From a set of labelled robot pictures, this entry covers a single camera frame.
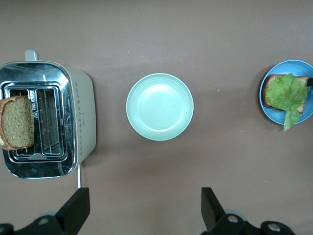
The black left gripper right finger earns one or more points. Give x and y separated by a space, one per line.
212 210

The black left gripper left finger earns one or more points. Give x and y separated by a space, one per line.
73 210

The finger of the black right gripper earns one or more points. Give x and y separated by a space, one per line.
310 82

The green lettuce leaf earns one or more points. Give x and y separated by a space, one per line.
286 93

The brown bread slice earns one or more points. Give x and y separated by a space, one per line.
17 122
269 79

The blue round plate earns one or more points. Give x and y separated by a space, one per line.
274 117

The mint green round plate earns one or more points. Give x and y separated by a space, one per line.
160 106

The beige chrome toaster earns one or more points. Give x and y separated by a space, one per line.
80 110

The brown table cover sheet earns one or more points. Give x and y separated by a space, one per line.
156 36

